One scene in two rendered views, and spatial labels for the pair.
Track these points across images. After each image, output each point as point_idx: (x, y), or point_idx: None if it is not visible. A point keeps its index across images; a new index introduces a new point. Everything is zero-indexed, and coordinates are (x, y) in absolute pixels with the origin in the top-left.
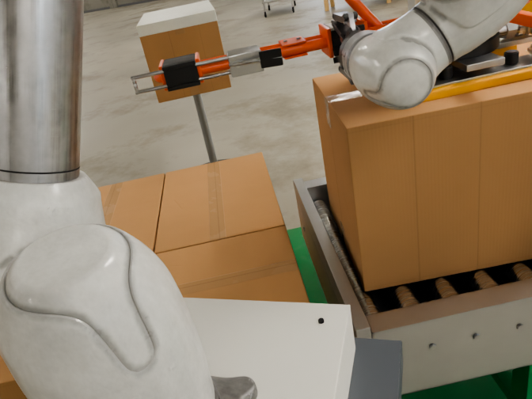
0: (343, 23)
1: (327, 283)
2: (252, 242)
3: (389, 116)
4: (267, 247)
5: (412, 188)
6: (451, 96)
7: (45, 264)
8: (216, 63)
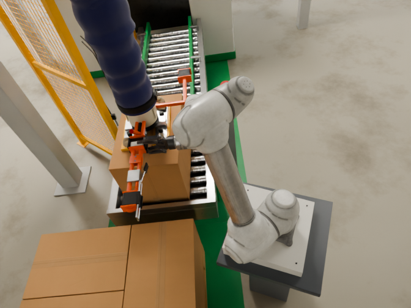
0: (159, 139)
1: (174, 214)
2: (138, 239)
3: (175, 151)
4: (145, 232)
5: (183, 163)
6: (170, 134)
7: (287, 200)
8: (138, 186)
